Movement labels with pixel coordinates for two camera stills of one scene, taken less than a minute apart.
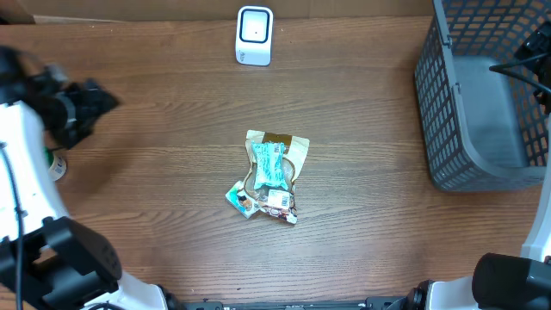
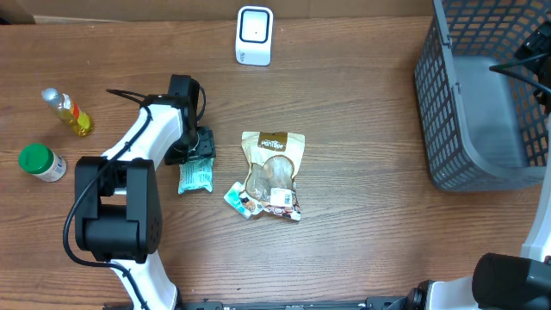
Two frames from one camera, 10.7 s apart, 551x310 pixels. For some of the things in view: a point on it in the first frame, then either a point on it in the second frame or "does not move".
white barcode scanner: x=254 y=35 does not move
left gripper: x=96 y=104 to x=176 y=157
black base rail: x=399 y=302 does not move
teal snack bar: x=269 y=164 to x=197 y=173
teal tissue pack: x=244 y=202 does not move
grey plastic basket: x=486 y=131 does not move
